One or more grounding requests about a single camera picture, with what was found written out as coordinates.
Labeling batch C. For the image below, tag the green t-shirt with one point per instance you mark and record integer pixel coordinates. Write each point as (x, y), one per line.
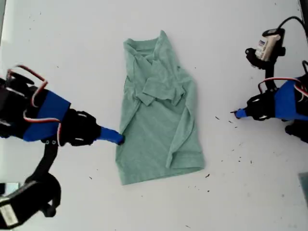
(149, 144)

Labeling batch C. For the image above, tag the camera black stalk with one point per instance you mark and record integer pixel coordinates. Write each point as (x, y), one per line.
(270, 72)
(47, 158)

